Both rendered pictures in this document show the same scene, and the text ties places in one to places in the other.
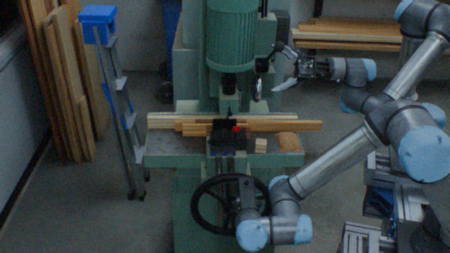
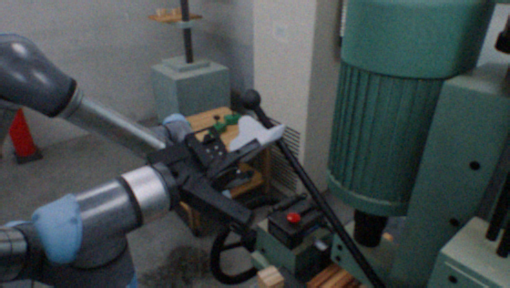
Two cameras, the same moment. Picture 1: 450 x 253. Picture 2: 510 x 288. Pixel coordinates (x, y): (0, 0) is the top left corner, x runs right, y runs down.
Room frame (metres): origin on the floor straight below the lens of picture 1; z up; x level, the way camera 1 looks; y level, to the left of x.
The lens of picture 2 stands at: (1.76, -0.48, 1.55)
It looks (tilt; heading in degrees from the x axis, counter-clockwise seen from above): 30 degrees down; 144
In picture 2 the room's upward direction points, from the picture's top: straight up
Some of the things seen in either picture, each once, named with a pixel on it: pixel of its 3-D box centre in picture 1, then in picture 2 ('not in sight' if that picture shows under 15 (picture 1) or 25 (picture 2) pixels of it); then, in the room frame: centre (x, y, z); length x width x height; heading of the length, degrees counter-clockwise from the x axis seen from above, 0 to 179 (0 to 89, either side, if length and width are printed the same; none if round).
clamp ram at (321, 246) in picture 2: (224, 133); (324, 250); (1.37, 0.00, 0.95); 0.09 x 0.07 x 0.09; 94
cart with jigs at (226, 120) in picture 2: not in sight; (209, 160); (-0.04, 0.46, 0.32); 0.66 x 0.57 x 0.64; 93
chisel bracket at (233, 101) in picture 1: (228, 100); (371, 262); (1.50, -0.01, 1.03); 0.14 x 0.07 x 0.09; 4
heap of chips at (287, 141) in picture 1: (287, 139); not in sight; (1.40, -0.25, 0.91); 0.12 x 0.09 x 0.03; 4
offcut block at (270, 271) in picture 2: (261, 145); (270, 281); (1.35, -0.14, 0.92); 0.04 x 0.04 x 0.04; 85
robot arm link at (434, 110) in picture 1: (427, 123); not in sight; (1.45, -0.80, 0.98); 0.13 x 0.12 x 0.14; 35
